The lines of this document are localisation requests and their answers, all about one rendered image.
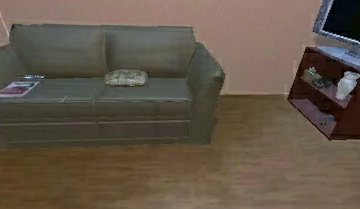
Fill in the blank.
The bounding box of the white vase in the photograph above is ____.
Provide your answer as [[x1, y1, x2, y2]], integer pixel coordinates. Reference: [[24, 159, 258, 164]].
[[334, 70, 360, 102]]

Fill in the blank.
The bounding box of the patterned beige cushion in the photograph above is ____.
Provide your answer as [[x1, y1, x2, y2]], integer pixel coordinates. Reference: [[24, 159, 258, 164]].
[[103, 68, 150, 88]]

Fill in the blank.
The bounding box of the olive green sofa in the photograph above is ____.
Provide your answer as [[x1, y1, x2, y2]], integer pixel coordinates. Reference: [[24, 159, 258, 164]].
[[0, 19, 228, 157]]

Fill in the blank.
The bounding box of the small green ornament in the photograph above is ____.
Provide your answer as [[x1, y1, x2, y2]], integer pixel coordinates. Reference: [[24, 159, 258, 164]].
[[302, 66, 322, 83]]

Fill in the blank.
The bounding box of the dark red wooden shelf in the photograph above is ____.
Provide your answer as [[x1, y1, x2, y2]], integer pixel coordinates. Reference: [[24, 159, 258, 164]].
[[286, 44, 360, 143]]

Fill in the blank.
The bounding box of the silver framed television set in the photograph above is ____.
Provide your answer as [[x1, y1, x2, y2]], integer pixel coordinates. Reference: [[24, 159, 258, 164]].
[[311, 0, 360, 60]]

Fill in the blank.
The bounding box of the small grey remote control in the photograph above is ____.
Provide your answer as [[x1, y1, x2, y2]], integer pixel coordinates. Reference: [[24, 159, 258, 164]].
[[22, 74, 46, 81]]

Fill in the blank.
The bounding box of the small dark object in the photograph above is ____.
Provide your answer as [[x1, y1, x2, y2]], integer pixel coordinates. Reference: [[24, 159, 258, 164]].
[[318, 114, 336, 128]]

